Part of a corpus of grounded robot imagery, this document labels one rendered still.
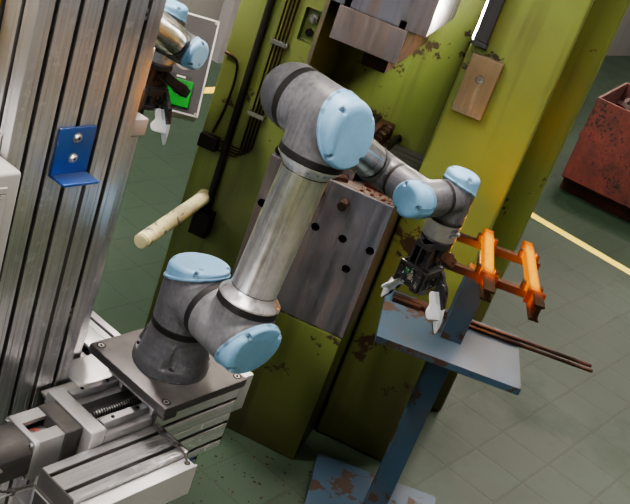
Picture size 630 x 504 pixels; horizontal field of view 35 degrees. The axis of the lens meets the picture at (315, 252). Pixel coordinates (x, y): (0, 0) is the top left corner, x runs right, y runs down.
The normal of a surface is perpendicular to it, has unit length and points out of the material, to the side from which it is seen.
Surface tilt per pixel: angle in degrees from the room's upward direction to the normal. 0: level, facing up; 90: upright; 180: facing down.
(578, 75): 90
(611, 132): 90
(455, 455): 0
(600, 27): 90
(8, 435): 0
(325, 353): 90
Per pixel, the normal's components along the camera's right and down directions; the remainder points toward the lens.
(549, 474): 0.31, -0.85
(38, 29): 0.72, 0.50
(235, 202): -0.30, 0.33
